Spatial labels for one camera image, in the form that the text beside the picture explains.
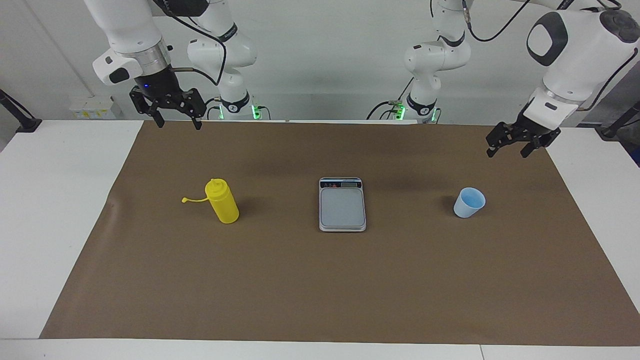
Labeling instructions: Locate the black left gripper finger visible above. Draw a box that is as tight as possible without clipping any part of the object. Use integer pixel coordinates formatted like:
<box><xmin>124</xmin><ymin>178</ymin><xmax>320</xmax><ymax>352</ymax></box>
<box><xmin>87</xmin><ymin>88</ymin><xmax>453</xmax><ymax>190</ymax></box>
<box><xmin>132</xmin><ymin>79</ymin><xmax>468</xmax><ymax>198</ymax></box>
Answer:
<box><xmin>485</xmin><ymin>121</ymin><xmax>524</xmax><ymax>159</ymax></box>
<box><xmin>520</xmin><ymin>133</ymin><xmax>554</xmax><ymax>159</ymax></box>

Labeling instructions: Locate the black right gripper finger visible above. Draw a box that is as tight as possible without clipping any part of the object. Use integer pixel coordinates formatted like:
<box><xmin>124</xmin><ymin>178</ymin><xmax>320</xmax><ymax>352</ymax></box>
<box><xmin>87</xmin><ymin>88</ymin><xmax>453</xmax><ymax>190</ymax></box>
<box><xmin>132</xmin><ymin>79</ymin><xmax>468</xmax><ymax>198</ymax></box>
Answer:
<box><xmin>181</xmin><ymin>88</ymin><xmax>207</xmax><ymax>131</ymax></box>
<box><xmin>129</xmin><ymin>86</ymin><xmax>166</xmax><ymax>129</ymax></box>

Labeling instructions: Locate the light blue plastic cup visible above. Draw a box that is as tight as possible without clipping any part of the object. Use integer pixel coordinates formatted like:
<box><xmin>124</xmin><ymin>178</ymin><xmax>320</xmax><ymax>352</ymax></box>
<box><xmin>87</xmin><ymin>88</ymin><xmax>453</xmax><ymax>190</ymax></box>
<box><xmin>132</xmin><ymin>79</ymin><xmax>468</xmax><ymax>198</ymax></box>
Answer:
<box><xmin>453</xmin><ymin>187</ymin><xmax>487</xmax><ymax>219</ymax></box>

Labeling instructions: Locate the yellow squeeze bottle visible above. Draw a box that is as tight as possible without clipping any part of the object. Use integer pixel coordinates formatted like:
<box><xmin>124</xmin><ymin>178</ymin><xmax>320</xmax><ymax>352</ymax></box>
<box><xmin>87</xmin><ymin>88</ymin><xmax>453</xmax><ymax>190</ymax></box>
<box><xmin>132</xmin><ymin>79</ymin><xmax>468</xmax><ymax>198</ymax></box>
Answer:
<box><xmin>181</xmin><ymin>178</ymin><xmax>240</xmax><ymax>224</ymax></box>

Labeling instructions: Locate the silver digital kitchen scale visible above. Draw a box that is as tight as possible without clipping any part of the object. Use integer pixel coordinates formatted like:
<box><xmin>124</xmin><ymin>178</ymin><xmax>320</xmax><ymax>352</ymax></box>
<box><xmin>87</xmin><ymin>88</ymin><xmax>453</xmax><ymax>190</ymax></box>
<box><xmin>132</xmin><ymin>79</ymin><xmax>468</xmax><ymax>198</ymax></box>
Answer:
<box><xmin>318</xmin><ymin>176</ymin><xmax>367</xmax><ymax>233</ymax></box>

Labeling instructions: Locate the black clamp stand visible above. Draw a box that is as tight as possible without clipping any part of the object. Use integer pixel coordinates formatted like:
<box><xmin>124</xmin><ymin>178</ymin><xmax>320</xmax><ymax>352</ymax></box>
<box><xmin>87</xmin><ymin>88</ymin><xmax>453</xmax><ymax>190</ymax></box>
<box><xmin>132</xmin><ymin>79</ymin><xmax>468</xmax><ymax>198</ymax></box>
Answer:
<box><xmin>0</xmin><ymin>89</ymin><xmax>43</xmax><ymax>133</ymax></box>
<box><xmin>595</xmin><ymin>100</ymin><xmax>640</xmax><ymax>139</ymax></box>

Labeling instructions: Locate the brown paper table mat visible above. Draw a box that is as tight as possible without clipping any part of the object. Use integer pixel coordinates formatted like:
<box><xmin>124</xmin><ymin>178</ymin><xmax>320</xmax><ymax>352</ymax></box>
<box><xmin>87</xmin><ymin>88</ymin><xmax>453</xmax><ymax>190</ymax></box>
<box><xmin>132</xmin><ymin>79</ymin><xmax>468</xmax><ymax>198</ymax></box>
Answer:
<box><xmin>39</xmin><ymin>120</ymin><xmax>640</xmax><ymax>347</ymax></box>

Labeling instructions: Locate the black base cable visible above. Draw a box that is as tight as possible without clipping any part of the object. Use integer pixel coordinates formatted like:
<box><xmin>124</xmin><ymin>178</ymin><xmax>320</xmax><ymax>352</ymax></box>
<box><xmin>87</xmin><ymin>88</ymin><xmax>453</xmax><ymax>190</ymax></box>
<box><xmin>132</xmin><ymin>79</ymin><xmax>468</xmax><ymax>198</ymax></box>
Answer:
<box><xmin>197</xmin><ymin>97</ymin><xmax>223</xmax><ymax>121</ymax></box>
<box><xmin>366</xmin><ymin>77</ymin><xmax>416</xmax><ymax>121</ymax></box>

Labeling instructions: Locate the white wall outlet box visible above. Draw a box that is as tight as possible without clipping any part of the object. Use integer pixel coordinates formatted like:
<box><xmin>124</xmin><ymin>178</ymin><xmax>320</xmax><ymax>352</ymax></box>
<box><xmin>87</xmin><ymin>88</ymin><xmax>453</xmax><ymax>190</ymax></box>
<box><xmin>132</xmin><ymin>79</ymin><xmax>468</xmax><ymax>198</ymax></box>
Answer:
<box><xmin>69</xmin><ymin>96</ymin><xmax>117</xmax><ymax>120</ymax></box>

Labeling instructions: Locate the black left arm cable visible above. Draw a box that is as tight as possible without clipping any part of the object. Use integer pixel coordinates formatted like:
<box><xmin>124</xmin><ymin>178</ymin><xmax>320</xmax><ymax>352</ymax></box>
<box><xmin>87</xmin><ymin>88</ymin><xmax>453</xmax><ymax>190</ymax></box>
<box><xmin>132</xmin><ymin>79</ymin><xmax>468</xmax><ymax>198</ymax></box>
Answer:
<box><xmin>460</xmin><ymin>0</ymin><xmax>640</xmax><ymax>112</ymax></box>

